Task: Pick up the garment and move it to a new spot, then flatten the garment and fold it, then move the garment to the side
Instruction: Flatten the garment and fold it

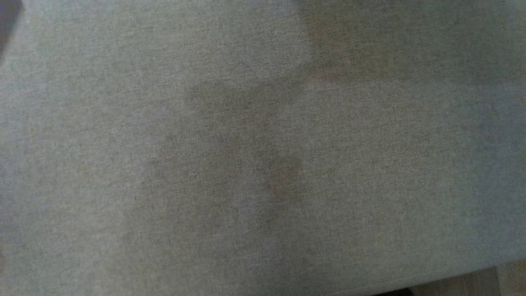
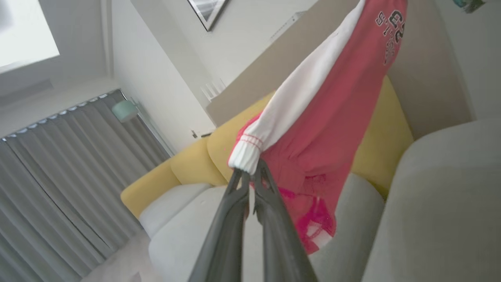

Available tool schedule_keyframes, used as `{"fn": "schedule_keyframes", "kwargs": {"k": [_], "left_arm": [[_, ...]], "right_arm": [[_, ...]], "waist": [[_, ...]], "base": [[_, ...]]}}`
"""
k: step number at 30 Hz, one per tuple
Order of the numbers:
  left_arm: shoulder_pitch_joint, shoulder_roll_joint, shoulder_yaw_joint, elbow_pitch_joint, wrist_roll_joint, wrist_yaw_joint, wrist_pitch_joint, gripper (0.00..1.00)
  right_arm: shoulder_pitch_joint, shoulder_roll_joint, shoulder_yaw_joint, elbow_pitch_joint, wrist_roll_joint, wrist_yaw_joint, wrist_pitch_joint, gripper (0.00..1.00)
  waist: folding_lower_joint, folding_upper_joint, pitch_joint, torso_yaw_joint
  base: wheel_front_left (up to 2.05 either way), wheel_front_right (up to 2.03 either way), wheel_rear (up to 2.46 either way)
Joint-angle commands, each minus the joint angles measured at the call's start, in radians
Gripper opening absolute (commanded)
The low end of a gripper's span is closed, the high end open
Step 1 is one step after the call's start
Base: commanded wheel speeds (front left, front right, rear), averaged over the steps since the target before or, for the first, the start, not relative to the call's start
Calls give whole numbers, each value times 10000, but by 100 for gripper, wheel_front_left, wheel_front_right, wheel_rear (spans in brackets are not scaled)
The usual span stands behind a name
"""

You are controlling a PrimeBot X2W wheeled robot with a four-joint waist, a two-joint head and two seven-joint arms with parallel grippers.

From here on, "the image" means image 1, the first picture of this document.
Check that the large grey sofa seat cushion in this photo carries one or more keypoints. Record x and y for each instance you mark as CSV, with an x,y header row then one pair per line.
x,y
263,148

